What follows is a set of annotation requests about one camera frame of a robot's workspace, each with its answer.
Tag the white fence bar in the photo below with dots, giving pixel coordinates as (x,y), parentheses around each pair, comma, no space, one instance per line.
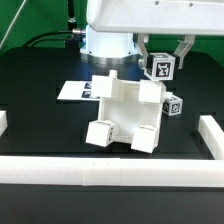
(111,172)
(3,122)
(213,136)

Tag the white right fence bar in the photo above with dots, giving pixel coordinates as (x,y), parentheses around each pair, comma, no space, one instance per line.
(213,136)

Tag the white front fence bar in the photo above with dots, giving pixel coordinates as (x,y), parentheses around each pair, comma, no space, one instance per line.
(111,172)

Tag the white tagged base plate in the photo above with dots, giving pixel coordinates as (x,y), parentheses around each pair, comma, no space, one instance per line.
(77,90)

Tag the white chair back frame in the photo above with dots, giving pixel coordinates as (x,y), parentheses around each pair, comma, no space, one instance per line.
(111,87)

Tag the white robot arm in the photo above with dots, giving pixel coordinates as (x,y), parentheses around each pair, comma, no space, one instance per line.
(109,44)

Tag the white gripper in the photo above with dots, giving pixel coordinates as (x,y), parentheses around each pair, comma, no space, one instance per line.
(185,17)

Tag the white left fence bar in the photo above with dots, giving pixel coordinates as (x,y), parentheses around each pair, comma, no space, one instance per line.
(3,122)

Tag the black vertical post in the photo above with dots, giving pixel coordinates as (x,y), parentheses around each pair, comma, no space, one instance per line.
(71,12)

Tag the white chair seat part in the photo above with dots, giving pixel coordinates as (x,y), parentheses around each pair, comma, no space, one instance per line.
(129,114)

